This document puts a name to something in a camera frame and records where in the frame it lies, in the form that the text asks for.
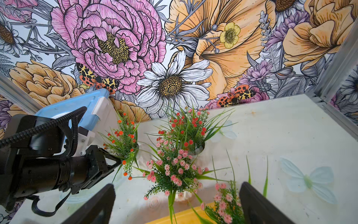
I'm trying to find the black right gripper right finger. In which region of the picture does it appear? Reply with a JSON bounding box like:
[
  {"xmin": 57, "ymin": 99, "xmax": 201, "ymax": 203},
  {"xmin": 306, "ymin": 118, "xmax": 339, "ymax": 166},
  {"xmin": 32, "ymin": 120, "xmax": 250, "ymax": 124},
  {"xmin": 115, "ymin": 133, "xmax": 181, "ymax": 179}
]
[{"xmin": 239, "ymin": 182, "xmax": 294, "ymax": 224}]

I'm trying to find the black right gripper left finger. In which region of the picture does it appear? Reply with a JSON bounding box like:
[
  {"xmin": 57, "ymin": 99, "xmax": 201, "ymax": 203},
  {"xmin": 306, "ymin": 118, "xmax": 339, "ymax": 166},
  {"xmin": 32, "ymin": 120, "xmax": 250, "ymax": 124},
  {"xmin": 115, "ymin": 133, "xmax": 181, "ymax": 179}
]
[{"xmin": 63, "ymin": 184, "xmax": 116, "ymax": 224}]

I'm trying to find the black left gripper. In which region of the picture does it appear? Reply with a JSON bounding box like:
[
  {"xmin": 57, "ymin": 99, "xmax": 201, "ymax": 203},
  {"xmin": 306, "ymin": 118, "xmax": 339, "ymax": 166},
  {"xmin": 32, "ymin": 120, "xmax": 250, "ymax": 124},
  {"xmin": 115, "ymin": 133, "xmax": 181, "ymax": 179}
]
[{"xmin": 1, "ymin": 145, "xmax": 122, "ymax": 210}]

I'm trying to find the pink orange flower white pot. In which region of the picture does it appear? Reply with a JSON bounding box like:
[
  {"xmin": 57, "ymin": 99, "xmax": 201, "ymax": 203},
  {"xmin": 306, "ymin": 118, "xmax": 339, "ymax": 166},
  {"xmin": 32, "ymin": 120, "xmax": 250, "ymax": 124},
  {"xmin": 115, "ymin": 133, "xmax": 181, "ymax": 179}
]
[{"xmin": 190, "ymin": 151, "xmax": 270, "ymax": 224}]

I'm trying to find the light pink flower white pot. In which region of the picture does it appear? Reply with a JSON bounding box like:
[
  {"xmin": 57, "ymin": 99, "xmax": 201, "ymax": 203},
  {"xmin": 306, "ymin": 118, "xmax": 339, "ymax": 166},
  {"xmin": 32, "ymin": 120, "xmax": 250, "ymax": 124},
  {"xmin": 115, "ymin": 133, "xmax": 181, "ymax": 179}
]
[{"xmin": 135, "ymin": 137, "xmax": 218, "ymax": 223}]

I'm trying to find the red flower white pot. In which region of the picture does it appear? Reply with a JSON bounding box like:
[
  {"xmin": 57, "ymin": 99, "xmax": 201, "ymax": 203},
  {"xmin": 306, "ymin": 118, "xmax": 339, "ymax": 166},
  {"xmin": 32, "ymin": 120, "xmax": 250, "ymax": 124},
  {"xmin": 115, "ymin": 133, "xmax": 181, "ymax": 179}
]
[{"xmin": 156, "ymin": 108, "xmax": 234, "ymax": 155}]

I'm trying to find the blue lid white storage box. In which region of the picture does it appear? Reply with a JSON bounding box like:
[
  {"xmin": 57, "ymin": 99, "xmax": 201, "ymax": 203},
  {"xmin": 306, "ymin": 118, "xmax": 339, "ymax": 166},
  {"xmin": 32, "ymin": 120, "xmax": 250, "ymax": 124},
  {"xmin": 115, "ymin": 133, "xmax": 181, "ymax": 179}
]
[{"xmin": 33, "ymin": 88, "xmax": 119, "ymax": 157}]

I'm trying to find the yellow plastic tray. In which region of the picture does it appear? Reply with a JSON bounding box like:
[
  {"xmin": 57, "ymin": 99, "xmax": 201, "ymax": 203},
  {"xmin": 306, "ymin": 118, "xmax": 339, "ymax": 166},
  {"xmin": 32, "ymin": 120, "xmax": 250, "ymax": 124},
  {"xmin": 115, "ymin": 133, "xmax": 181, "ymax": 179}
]
[{"xmin": 148, "ymin": 206, "xmax": 214, "ymax": 224}]

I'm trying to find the left aluminium corner post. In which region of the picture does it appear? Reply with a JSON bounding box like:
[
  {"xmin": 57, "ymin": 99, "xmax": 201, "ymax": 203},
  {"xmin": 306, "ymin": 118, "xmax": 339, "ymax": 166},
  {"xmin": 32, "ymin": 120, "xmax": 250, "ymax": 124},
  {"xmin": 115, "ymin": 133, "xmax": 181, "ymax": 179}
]
[{"xmin": 1, "ymin": 75, "xmax": 42, "ymax": 115}]

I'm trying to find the aluminium corner post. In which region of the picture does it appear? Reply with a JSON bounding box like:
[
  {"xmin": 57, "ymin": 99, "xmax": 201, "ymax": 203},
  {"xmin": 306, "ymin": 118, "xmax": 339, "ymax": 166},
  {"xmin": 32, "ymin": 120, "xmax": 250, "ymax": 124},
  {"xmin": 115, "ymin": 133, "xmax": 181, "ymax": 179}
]
[
  {"xmin": 1, "ymin": 75, "xmax": 42, "ymax": 115},
  {"xmin": 314, "ymin": 21, "xmax": 358, "ymax": 103}
]

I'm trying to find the right aluminium corner post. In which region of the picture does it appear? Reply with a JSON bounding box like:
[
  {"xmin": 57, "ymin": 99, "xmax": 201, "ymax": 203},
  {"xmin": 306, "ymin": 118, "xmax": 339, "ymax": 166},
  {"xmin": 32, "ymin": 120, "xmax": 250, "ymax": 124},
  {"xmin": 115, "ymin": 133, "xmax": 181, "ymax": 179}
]
[{"xmin": 314, "ymin": 21, "xmax": 358, "ymax": 103}]

